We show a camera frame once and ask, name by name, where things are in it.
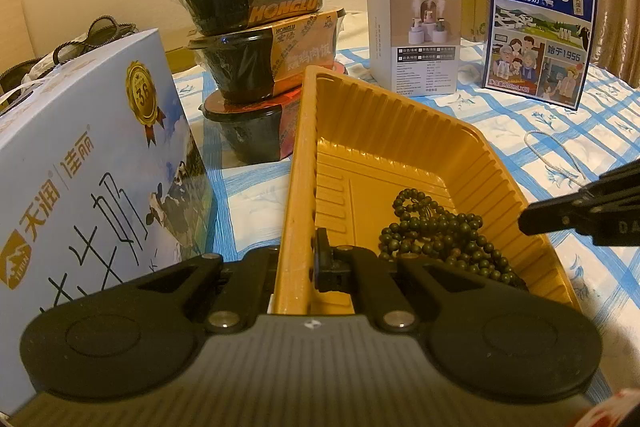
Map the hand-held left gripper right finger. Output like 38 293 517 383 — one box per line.
312 227 482 335

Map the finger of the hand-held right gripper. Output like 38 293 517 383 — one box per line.
517 161 640 248

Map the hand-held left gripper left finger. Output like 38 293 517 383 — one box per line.
120 246 283 335

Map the gold plastic tray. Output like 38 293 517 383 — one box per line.
272 66 583 315

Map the dark green beaded bracelet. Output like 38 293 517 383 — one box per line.
377 188 531 293

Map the blue checked tablecloth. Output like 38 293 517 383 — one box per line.
170 9 640 358

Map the black bowl with red lid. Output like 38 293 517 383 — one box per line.
198 62 348 165

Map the blue illustrated milk box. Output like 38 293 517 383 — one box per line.
481 0 599 111

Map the red and white packet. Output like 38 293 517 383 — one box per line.
582 399 640 427

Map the black bowl with orange label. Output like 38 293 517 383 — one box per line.
187 6 347 102

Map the light blue milk carton box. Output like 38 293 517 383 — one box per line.
0 28 217 413

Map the small white cardboard box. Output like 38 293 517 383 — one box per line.
366 0 462 95

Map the light wooden board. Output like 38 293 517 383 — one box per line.
0 0 36 72

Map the white string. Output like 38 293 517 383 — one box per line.
524 130 588 185

